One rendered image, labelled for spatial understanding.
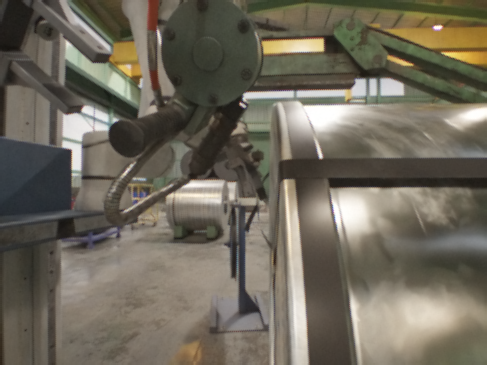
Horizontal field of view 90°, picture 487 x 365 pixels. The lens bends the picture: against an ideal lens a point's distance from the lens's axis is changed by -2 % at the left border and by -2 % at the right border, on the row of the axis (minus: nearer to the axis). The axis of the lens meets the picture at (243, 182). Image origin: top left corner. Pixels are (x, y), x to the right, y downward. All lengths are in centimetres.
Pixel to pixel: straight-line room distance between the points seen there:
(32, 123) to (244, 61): 82
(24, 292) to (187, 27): 94
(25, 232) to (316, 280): 65
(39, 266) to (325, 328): 94
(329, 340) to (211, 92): 34
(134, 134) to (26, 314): 90
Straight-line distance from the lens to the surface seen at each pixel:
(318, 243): 24
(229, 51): 40
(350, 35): 154
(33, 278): 108
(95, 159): 97
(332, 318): 23
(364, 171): 31
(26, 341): 116
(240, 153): 71
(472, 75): 161
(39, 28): 43
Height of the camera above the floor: 115
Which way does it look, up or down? 1 degrees up
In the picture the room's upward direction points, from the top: straight up
